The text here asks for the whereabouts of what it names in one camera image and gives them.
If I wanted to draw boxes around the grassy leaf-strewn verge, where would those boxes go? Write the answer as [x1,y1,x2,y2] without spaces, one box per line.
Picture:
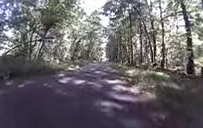
[108,62,203,128]

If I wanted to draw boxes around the overgrown grass verge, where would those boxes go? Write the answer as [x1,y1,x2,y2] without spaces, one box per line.
[0,56,87,84]

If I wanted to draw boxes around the grey asphalt forest road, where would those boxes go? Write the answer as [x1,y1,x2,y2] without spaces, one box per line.
[0,61,177,128]

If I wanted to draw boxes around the wood of green trees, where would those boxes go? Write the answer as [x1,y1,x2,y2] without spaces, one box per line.
[0,0,203,79]

